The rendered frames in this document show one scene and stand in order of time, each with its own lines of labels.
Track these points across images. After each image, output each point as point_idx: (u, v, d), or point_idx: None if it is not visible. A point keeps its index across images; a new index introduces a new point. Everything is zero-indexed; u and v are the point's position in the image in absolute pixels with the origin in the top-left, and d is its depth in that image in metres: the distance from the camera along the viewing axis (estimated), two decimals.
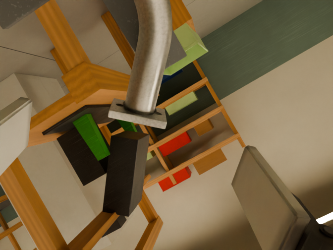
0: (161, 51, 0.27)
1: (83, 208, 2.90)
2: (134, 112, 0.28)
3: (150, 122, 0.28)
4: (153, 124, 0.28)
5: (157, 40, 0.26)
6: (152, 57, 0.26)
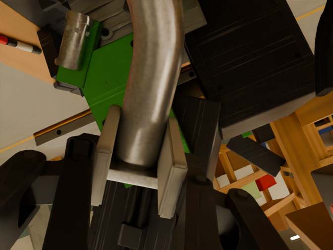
0: (168, 76, 0.17)
1: None
2: (125, 166, 0.18)
3: (150, 183, 0.18)
4: (155, 185, 0.18)
5: (161, 58, 0.17)
6: (154, 84, 0.17)
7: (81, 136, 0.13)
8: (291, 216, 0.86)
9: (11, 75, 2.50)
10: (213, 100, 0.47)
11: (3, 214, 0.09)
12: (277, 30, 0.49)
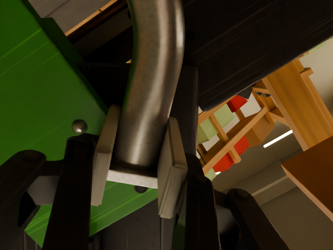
0: (169, 76, 0.17)
1: None
2: (126, 167, 0.18)
3: (152, 182, 0.18)
4: (157, 185, 0.18)
5: (163, 58, 0.16)
6: (155, 85, 0.17)
7: (81, 136, 0.13)
8: (290, 166, 0.71)
9: None
10: (182, 66, 0.24)
11: (3, 214, 0.09)
12: None
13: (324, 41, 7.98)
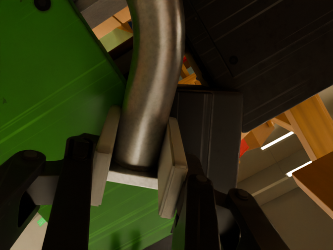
0: (169, 77, 0.17)
1: None
2: (126, 167, 0.18)
3: (151, 183, 0.18)
4: (156, 186, 0.18)
5: (162, 59, 0.16)
6: (155, 86, 0.17)
7: (81, 136, 0.13)
8: (301, 175, 0.72)
9: None
10: (228, 92, 0.25)
11: (3, 214, 0.09)
12: None
13: None
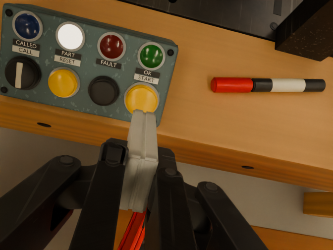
0: None
1: None
2: None
3: None
4: None
5: None
6: None
7: (115, 142, 0.13)
8: None
9: None
10: None
11: (36, 217, 0.10)
12: None
13: None
